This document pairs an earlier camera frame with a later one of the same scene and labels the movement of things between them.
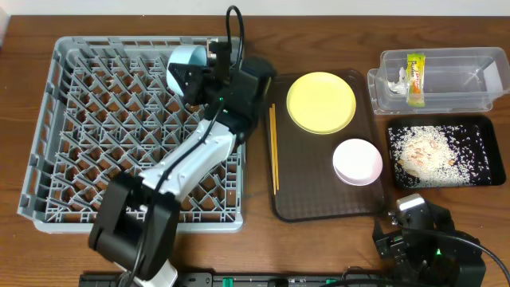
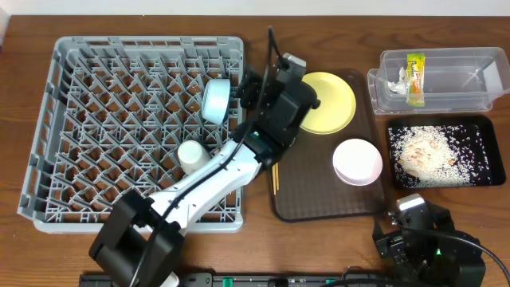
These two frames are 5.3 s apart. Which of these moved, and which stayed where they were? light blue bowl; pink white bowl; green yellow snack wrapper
Moved: light blue bowl
Stayed: pink white bowl; green yellow snack wrapper
